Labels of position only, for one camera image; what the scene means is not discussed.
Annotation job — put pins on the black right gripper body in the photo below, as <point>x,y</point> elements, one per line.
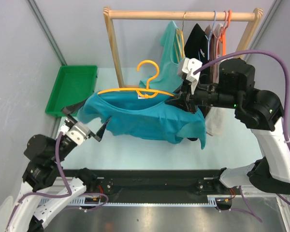
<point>202,96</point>

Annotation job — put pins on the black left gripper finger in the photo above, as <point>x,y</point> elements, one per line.
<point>99,134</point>
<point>72,109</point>

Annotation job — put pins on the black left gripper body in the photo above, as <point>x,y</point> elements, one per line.
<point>67,146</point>

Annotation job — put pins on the yellow plastic hanger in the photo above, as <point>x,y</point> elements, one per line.
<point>147,92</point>

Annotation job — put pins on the teal blue t shirt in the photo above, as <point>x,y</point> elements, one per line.
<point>149,119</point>

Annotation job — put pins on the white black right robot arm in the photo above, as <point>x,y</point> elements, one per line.
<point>260,111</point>

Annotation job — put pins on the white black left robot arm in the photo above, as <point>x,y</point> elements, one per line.
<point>45,190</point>

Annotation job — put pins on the mint green t shirt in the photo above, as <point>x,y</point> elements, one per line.
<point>168,80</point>

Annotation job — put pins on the black t shirt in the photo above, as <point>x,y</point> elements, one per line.
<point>197,47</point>

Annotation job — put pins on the light blue plastic hanger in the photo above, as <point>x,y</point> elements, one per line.
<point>208,50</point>

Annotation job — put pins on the wooden hanger metal hook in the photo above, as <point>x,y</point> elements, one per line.
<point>180,39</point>

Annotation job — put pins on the orange plastic hanger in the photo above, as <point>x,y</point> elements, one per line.
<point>222,38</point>

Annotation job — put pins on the pink plastic hanger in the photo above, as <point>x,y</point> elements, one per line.
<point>216,34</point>

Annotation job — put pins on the green plastic tray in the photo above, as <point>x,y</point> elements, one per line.
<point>73,84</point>

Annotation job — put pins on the white garment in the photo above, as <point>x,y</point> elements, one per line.
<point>214,121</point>

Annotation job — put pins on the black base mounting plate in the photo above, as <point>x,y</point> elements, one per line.
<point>186,183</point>

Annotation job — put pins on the pink beige garment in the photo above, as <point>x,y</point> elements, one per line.
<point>213,53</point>

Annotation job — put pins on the wooden clothes rack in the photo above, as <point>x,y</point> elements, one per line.
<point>253,19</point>

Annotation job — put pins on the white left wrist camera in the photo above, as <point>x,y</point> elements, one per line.
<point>78,133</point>

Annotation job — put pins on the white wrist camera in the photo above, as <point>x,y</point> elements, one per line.
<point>186,69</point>
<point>78,133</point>

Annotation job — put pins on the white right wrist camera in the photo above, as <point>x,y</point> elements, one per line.
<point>186,69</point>

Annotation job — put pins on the white slotted cable duct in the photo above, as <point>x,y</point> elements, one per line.
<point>168,200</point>

